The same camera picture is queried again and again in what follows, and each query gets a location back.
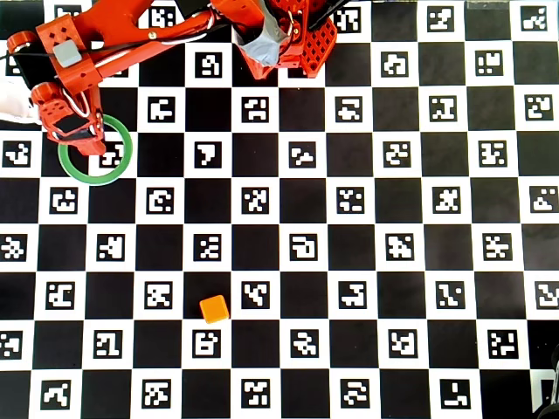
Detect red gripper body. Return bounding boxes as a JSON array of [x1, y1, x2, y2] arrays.
[[31, 81, 107, 148]]

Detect orange cube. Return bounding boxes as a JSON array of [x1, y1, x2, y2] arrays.
[[198, 294, 231, 325]]

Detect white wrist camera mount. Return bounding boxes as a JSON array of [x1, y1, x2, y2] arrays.
[[0, 77, 43, 127]]

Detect green ring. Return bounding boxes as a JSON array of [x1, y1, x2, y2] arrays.
[[58, 113, 134, 187]]

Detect thin black camera cable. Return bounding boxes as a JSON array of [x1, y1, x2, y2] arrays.
[[0, 24, 231, 58]]

